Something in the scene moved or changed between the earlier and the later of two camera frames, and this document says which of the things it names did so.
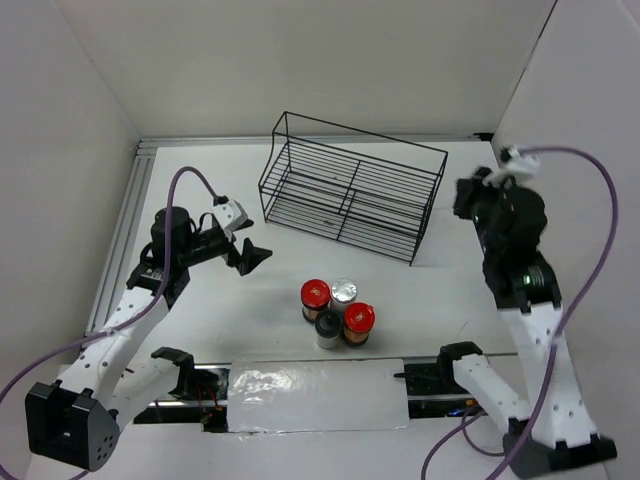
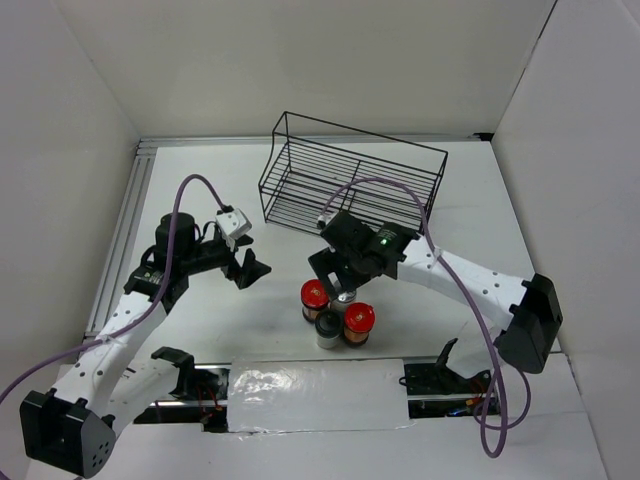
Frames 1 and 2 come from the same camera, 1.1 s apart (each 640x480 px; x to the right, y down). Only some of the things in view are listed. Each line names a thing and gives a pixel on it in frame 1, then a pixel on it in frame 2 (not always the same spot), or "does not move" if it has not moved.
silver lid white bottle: (344, 291) does not move
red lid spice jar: (314, 297) does not move
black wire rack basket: (371, 191) does not move
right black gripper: (466, 187) to (326, 261)
